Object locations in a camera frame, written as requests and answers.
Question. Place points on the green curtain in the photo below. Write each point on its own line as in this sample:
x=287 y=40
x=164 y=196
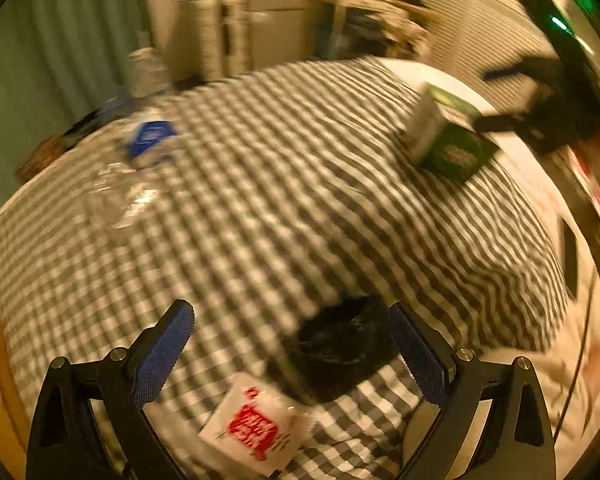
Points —
x=55 y=60

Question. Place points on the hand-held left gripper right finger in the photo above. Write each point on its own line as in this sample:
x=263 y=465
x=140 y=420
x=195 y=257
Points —
x=420 y=355

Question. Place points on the white duvet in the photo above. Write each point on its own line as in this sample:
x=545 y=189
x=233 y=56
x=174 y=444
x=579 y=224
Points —
x=540 y=195

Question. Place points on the white suitcase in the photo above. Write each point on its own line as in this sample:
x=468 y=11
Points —
x=210 y=35

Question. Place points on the white clothes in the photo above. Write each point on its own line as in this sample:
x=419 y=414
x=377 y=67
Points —
x=405 y=30

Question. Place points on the white and red sachet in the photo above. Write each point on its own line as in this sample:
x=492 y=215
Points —
x=250 y=425

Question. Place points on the green checkered cloth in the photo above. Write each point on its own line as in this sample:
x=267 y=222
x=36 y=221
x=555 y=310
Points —
x=280 y=200

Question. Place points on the large clear water jug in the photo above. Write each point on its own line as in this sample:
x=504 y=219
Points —
x=147 y=70

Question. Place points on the white louvered wardrobe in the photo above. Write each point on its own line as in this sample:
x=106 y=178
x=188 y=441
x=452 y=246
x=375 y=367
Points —
x=490 y=20

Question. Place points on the blue and white crumpled packet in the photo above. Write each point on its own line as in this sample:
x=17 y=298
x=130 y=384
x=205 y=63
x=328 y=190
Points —
x=150 y=137

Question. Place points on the silver small fridge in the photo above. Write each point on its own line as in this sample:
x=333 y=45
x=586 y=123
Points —
x=280 y=20

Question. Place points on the crushed clear plastic bottle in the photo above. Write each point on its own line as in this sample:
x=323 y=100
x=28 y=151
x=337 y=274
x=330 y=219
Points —
x=115 y=195

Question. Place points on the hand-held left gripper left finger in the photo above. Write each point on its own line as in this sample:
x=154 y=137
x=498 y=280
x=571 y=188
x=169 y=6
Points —
x=162 y=355

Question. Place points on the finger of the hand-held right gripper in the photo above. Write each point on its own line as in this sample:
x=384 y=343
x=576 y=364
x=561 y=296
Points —
x=502 y=122
x=512 y=72

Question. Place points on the black smartphone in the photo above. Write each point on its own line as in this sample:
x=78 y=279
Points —
x=570 y=260

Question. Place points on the green medicine box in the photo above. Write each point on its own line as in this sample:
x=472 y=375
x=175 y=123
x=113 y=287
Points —
x=455 y=147

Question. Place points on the black glossy package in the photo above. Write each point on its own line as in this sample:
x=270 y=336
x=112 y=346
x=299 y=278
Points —
x=340 y=345

